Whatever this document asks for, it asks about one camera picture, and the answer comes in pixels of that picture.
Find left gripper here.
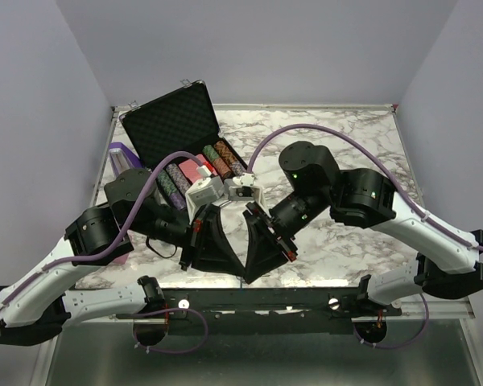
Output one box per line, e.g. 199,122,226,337
128,201,246,277

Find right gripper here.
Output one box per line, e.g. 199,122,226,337
242,188,331,282

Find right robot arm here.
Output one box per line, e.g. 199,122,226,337
243,142,483,315

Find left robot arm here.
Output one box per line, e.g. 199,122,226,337
0,168,245,346

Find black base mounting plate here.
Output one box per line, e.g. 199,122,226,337
132,287,402,335

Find pink playing card deck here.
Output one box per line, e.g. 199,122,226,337
178,159,203,184

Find pink box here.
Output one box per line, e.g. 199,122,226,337
112,236,134,265

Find purple metronome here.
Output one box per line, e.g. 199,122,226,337
108,142,142,177

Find black poker chip case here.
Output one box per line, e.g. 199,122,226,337
119,79,254,212

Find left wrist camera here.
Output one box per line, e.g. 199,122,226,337
185,176,225,223

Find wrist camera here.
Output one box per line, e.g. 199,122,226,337
224,172,268,211
185,176,225,223

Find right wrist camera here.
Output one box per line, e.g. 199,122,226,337
224,172,268,211

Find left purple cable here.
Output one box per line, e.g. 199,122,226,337
0,150,210,343

